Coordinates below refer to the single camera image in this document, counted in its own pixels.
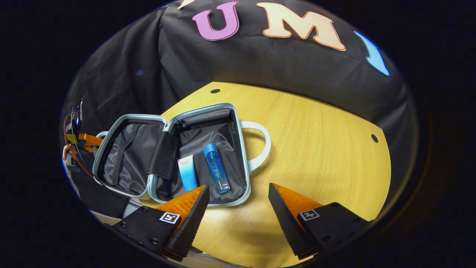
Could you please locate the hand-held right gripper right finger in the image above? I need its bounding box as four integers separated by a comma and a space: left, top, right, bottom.
267, 182, 371, 260

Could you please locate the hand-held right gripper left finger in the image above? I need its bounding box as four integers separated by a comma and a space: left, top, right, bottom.
112, 185, 211, 262

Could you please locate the white and blue tube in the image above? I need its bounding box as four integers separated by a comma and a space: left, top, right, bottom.
177, 154, 199, 192

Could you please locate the clear blue bottle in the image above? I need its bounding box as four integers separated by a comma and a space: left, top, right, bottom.
202, 143, 231, 194

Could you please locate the pale blue small suitcase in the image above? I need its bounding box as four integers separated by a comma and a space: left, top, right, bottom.
92, 103, 272, 208

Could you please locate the black backdrop cloth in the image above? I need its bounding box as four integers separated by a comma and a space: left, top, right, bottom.
61, 0, 419, 209

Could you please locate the red cable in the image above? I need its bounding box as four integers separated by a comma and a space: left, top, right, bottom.
63, 115, 94, 180

